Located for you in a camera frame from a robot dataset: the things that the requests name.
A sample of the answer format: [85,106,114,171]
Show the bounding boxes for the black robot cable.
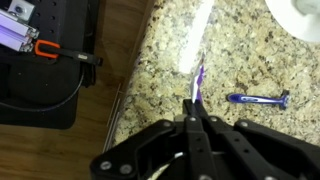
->
[0,71,86,113]

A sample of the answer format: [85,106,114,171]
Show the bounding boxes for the purple and white tube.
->
[188,52,206,105]

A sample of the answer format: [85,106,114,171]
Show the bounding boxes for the black cart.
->
[0,0,102,131]

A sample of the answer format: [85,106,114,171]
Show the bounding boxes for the white sink basin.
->
[264,0,320,43]

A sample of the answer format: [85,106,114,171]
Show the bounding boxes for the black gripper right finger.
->
[195,101,320,180]

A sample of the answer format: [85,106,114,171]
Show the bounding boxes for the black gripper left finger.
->
[89,99,219,180]

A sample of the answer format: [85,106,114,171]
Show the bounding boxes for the aluminium mounting rail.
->
[0,0,41,53]

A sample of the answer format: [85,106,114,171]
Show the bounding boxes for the metal drawer handle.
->
[102,111,121,155]
[106,82,123,128]

